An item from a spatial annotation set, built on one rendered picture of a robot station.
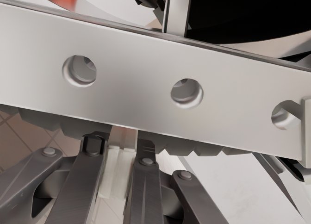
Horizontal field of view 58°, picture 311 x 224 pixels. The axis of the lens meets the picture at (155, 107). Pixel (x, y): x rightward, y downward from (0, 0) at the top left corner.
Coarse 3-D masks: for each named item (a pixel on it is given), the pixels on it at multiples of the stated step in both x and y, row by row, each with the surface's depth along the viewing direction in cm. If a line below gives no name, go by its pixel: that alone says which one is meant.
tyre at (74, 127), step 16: (16, 112) 21; (32, 112) 20; (48, 112) 20; (48, 128) 21; (64, 128) 21; (80, 128) 21; (96, 128) 21; (160, 144) 21; (176, 144) 21; (192, 144) 22; (208, 144) 22
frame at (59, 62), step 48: (0, 0) 11; (0, 48) 11; (48, 48) 11; (96, 48) 11; (144, 48) 11; (192, 48) 11; (0, 96) 11; (48, 96) 11; (96, 96) 12; (144, 96) 12; (192, 96) 13; (240, 96) 12; (288, 96) 12; (240, 144) 12; (288, 144) 12
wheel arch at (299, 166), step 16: (192, 0) 54; (208, 0) 54; (224, 0) 55; (240, 0) 55; (256, 0) 55; (192, 16) 55; (208, 16) 55; (224, 16) 55; (240, 16) 56; (288, 160) 34; (304, 176) 31
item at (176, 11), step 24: (24, 0) 18; (48, 0) 18; (72, 0) 28; (168, 0) 20; (288, 0) 34; (168, 24) 21; (240, 24) 34; (264, 24) 28; (288, 24) 24; (240, 48) 20; (264, 48) 20; (288, 48) 20
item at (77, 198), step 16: (96, 144) 13; (80, 160) 12; (96, 160) 13; (80, 176) 11; (96, 176) 11; (64, 192) 10; (80, 192) 10; (96, 192) 12; (64, 208) 9; (80, 208) 9
